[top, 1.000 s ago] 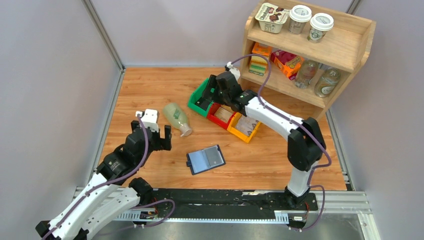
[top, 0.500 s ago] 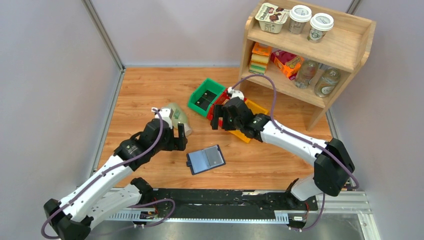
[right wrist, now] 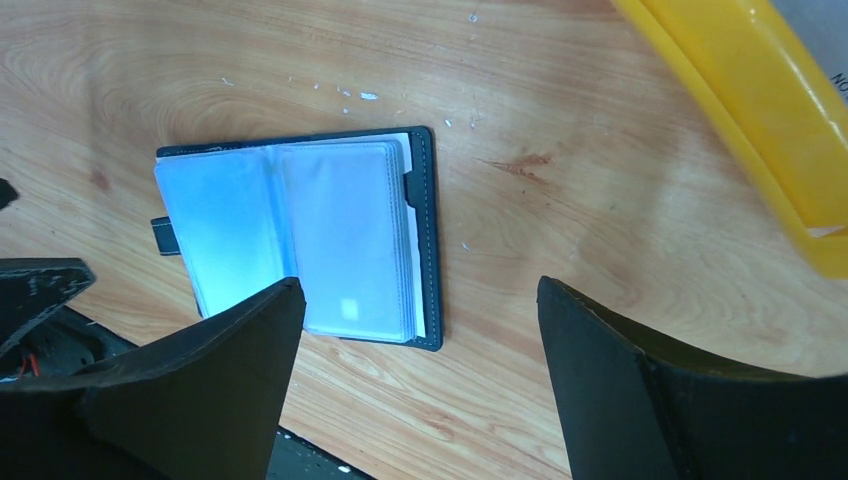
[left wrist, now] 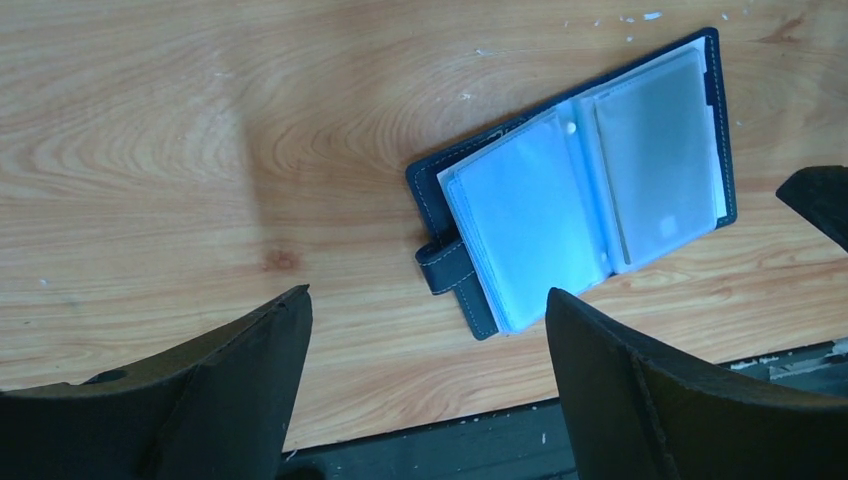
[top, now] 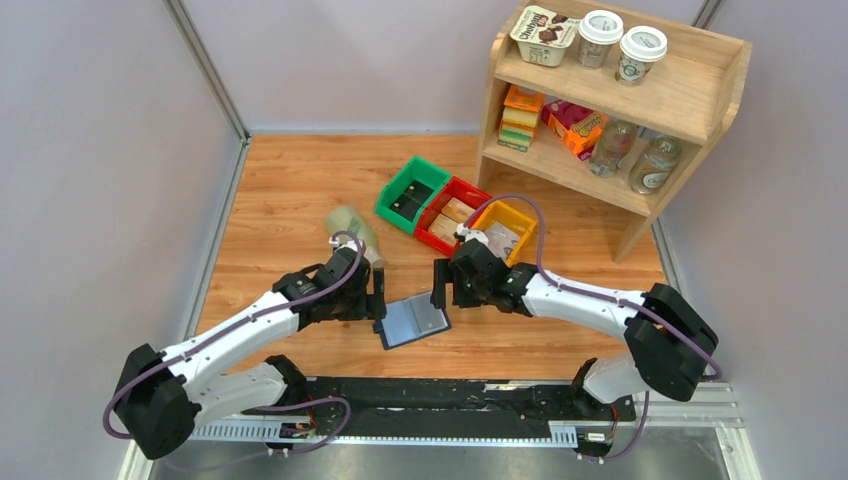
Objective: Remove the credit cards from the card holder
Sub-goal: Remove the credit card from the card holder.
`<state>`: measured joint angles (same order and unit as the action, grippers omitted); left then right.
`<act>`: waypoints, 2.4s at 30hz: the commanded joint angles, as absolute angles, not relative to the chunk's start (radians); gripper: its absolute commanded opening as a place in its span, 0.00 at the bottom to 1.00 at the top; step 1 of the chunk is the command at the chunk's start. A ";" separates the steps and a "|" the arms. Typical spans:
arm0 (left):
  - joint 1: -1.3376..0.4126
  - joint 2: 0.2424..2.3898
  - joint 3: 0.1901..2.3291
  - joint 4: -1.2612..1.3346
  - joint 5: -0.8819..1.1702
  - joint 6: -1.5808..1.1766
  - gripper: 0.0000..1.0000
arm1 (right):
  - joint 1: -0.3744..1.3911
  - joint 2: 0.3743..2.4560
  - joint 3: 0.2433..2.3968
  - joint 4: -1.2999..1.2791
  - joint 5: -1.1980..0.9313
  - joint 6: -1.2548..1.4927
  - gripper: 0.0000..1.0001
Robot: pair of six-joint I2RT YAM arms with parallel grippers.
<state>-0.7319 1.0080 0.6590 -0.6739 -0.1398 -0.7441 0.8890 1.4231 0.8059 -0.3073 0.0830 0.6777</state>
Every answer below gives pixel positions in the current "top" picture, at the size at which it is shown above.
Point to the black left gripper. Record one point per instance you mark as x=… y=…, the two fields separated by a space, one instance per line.
x=371 y=306

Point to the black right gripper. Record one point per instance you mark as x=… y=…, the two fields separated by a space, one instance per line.
x=445 y=271

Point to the blue leather card holder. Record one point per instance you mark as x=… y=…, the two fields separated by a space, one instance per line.
x=409 y=320

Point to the green liquid plastic bottle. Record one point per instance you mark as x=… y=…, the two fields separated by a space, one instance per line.
x=347 y=218

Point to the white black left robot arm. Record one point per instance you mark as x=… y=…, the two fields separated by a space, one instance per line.
x=162 y=396

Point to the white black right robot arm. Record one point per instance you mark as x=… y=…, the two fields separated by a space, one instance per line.
x=669 y=345

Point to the tan cards in red bin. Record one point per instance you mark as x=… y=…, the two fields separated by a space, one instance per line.
x=447 y=218

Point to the silver cards in yellow bin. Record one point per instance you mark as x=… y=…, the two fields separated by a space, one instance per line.
x=501 y=240

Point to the black cards in green bin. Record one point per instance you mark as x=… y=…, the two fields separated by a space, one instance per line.
x=411 y=200

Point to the red plastic bin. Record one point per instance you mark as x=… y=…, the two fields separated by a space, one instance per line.
x=455 y=188

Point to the green plastic bin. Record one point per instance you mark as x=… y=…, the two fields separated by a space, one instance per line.
x=417 y=168

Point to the yellow plastic bin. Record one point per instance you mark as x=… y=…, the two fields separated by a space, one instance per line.
x=500 y=211

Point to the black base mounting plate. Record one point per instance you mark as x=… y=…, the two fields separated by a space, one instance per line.
x=451 y=408

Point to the stack of sponges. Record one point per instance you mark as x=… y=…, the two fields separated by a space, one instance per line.
x=520 y=116

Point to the orange pink snack box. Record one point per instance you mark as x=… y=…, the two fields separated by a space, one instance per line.
x=578 y=128

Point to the left clear glass bottle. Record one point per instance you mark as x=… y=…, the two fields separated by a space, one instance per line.
x=614 y=143

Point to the clear glass bottle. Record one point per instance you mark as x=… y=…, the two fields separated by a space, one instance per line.
x=614 y=143
x=655 y=163

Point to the wooden shelf unit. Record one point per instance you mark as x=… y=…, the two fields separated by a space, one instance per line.
x=693 y=94

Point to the right clear glass bottle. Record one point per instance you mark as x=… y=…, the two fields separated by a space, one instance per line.
x=655 y=163

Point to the chobani yogurt cup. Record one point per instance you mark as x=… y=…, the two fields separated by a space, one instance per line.
x=543 y=36

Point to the left white lidded coffee cup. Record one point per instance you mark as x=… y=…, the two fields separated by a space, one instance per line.
x=599 y=30

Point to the white lidded coffee cup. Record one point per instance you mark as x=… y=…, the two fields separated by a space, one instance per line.
x=641 y=48
x=599 y=30

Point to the right white lidded coffee cup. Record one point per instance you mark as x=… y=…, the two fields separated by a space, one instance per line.
x=641 y=48

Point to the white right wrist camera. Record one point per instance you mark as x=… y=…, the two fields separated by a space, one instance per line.
x=464 y=234

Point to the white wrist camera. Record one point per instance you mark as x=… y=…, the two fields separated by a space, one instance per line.
x=464 y=234
x=343 y=241

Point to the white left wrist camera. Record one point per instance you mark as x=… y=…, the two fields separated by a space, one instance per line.
x=343 y=241

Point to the aluminium frame rail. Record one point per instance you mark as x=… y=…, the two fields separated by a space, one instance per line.
x=703 y=439

